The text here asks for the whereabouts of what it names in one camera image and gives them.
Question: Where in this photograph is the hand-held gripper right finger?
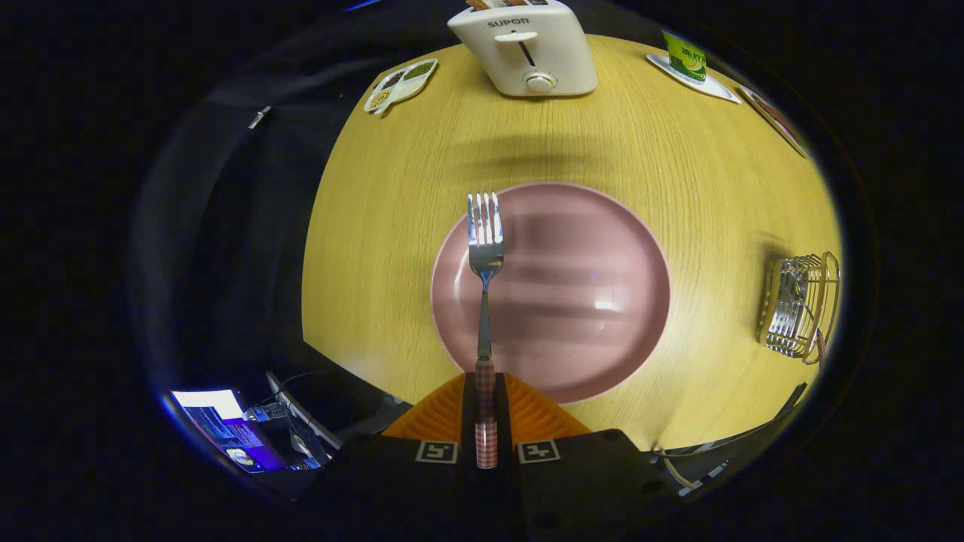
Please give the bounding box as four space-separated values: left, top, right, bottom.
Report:
496 373 670 542

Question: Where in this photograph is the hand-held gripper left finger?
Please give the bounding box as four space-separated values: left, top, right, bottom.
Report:
331 373 478 542

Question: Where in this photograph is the fork with checked handle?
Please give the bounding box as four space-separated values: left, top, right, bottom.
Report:
467 191 505 470

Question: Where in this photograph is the pink plate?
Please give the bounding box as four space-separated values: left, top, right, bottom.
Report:
430 181 672 405

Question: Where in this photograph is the lit computer screen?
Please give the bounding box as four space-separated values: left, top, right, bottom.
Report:
169 388 287 475

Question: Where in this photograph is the perforated metal tray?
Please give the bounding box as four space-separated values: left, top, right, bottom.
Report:
757 251 841 365

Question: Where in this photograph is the sectioned white condiment dish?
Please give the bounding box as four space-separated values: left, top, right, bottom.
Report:
363 58 439 116

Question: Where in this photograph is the white toaster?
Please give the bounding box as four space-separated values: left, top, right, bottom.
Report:
447 0 599 97

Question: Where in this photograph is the white coaster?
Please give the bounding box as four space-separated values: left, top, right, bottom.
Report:
646 53 743 105

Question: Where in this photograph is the green tea bottle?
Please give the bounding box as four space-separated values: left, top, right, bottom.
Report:
661 30 707 82

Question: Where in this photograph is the white plate with food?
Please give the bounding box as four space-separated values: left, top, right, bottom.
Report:
738 84 810 159

